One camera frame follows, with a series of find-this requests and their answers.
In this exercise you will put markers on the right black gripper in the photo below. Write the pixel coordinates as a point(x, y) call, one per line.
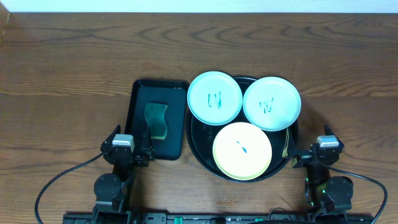
point(303, 157)

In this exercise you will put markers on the yellow round plate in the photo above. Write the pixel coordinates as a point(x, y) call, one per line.
point(242, 151)

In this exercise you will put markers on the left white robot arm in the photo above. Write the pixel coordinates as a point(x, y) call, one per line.
point(113, 190)

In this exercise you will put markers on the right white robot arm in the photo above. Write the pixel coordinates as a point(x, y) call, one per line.
point(325, 195)

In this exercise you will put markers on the black rectangular tray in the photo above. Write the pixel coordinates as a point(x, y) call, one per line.
point(171, 93)

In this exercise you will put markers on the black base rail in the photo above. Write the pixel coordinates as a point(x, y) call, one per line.
point(162, 218)

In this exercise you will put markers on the light blue plate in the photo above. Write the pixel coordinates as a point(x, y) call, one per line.
point(272, 103)
point(214, 98)

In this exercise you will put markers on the green and yellow sponge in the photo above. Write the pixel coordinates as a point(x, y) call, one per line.
point(154, 114)

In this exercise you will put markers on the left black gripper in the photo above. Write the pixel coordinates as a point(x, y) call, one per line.
point(125, 154)

